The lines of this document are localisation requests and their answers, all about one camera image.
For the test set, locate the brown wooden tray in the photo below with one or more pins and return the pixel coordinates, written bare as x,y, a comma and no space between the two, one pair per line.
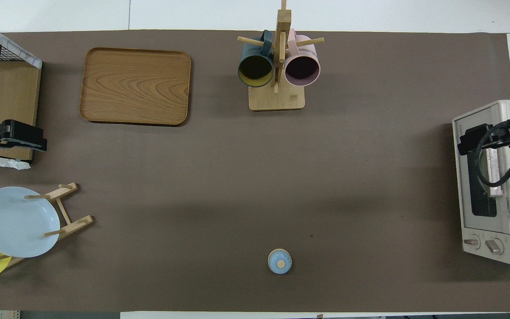
135,86

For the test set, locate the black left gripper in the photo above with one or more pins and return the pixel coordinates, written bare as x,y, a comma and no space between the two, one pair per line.
22,133

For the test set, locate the light blue plate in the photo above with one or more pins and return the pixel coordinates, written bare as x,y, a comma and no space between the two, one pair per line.
16,221

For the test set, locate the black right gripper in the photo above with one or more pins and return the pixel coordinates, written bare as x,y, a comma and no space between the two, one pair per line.
476,137

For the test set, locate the dark blue mug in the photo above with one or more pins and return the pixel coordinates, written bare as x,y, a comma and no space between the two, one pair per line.
255,71

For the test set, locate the brown table mat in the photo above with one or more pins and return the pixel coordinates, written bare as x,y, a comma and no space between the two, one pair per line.
171,199

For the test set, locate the wooden mug rack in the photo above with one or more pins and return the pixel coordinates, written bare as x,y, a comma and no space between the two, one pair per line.
277,99

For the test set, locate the pink mug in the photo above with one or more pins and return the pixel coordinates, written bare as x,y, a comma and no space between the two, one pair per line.
302,71

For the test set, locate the cream toaster oven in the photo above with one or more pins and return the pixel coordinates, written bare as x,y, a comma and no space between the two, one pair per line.
503,221

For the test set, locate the wooden plate rack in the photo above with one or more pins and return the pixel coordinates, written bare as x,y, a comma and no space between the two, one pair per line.
75,223

